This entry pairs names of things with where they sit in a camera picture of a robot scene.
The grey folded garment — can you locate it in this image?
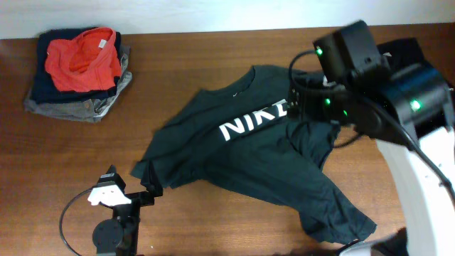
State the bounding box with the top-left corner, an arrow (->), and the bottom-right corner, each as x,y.
23,45 -> 132,123

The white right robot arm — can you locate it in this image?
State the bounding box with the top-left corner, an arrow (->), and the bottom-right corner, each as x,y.
288,20 -> 454,255

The navy folded garment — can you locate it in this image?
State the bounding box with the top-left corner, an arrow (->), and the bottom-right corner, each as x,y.
31,27 -> 119,104

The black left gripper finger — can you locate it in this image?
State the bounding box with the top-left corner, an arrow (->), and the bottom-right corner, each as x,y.
140,161 -> 156,194
151,171 -> 164,197

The red folded garment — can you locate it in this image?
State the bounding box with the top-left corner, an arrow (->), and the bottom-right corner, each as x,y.
45,27 -> 122,92

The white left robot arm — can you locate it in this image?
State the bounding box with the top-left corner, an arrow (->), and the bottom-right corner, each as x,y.
88,164 -> 163,256

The dark green Nike t-shirt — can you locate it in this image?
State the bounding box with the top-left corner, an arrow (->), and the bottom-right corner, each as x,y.
132,65 -> 376,244

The black garment with white logo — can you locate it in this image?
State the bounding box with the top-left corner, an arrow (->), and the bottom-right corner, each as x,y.
378,38 -> 428,72

